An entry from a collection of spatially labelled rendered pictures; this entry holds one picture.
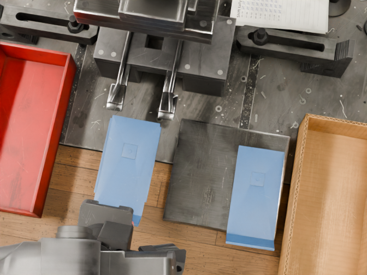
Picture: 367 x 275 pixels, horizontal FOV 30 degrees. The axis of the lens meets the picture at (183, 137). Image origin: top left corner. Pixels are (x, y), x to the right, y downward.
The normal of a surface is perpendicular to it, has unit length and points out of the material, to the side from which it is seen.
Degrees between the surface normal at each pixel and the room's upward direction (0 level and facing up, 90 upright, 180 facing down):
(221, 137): 0
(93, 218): 31
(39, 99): 0
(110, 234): 59
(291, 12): 0
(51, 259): 19
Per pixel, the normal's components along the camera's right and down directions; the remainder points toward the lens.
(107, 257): -0.08, -0.26
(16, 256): 0.32, -0.25
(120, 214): -0.07, 0.27
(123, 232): 0.17, -0.95
